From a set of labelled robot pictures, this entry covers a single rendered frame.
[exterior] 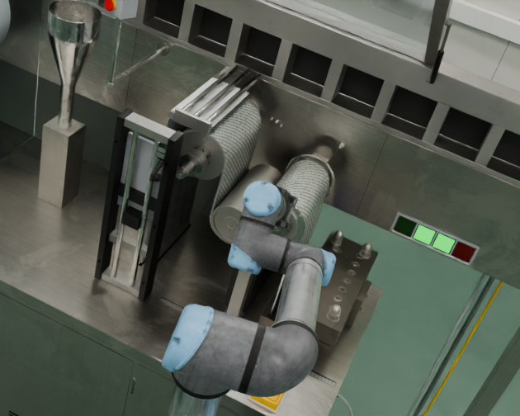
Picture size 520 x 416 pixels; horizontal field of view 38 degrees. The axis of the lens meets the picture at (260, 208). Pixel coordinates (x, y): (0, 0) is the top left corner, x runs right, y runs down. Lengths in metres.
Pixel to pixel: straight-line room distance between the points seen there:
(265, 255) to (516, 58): 3.06
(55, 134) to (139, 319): 0.60
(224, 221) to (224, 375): 0.85
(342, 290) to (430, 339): 1.61
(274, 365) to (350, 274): 1.04
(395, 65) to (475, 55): 2.45
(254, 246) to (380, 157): 0.69
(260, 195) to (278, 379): 0.47
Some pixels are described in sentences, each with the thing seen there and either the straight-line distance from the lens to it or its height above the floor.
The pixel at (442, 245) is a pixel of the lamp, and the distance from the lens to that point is 2.22.
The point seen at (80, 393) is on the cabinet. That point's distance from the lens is 2.31.
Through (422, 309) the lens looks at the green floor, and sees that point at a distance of 3.87.
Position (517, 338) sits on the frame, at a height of 0.86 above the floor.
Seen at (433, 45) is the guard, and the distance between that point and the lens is 1.87.
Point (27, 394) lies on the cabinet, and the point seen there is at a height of 0.45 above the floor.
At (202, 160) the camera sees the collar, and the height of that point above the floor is 1.36.
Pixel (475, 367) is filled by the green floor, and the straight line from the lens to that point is 3.73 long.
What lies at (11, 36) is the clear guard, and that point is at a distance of 2.39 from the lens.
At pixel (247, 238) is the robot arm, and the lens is 1.56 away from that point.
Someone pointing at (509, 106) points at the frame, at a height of 1.64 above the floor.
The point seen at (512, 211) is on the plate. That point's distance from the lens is 2.14.
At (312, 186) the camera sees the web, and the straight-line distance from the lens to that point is 2.01.
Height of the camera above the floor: 2.40
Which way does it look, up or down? 36 degrees down
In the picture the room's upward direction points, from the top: 17 degrees clockwise
